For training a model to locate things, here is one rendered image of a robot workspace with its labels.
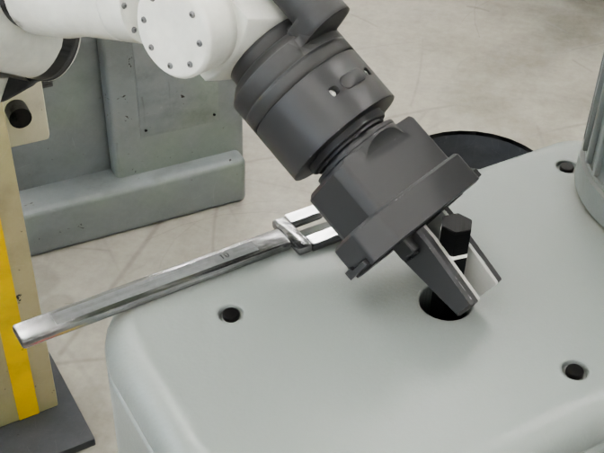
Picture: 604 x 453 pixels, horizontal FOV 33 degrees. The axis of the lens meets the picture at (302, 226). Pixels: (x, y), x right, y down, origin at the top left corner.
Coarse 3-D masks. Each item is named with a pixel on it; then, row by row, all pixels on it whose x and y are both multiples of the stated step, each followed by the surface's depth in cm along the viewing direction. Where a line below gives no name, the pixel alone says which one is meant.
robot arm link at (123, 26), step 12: (96, 0) 74; (108, 0) 73; (120, 0) 72; (132, 0) 73; (108, 12) 73; (120, 12) 72; (132, 12) 73; (108, 24) 74; (120, 24) 73; (132, 24) 74; (120, 36) 75; (132, 36) 74
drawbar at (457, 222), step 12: (444, 216) 66; (456, 216) 66; (444, 228) 65; (456, 228) 65; (468, 228) 65; (444, 240) 66; (456, 240) 65; (468, 240) 66; (456, 252) 66; (432, 300) 69; (432, 312) 70; (444, 312) 69
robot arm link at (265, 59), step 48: (144, 0) 66; (192, 0) 64; (240, 0) 66; (288, 0) 65; (336, 0) 65; (192, 48) 65; (240, 48) 67; (288, 48) 65; (336, 48) 66; (240, 96) 67
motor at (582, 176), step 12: (600, 72) 75; (600, 84) 75; (600, 96) 74; (600, 108) 75; (588, 120) 79; (600, 120) 75; (588, 132) 78; (600, 132) 76; (588, 144) 79; (600, 144) 75; (588, 156) 77; (600, 156) 75; (576, 168) 81; (588, 168) 78; (600, 168) 76; (576, 180) 80; (588, 180) 77; (600, 180) 76; (588, 192) 77; (600, 192) 76; (588, 204) 77; (600, 204) 76; (600, 216) 76
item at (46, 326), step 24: (288, 216) 76; (312, 216) 76; (264, 240) 73; (288, 240) 74; (312, 240) 74; (336, 240) 74; (192, 264) 71; (216, 264) 71; (240, 264) 72; (120, 288) 69; (144, 288) 69; (168, 288) 69; (48, 312) 67; (72, 312) 67; (96, 312) 67; (120, 312) 68; (24, 336) 65; (48, 336) 66
